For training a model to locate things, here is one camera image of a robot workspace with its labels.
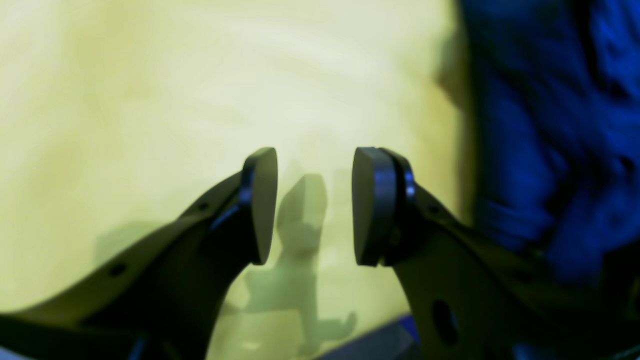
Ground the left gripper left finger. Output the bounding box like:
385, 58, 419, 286
0, 147, 278, 360

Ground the blue long-sleeve shirt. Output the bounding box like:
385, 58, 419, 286
459, 0, 639, 316

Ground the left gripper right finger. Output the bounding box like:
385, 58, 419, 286
352, 146, 639, 360

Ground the yellow table cloth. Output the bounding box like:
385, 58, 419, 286
0, 0, 464, 360

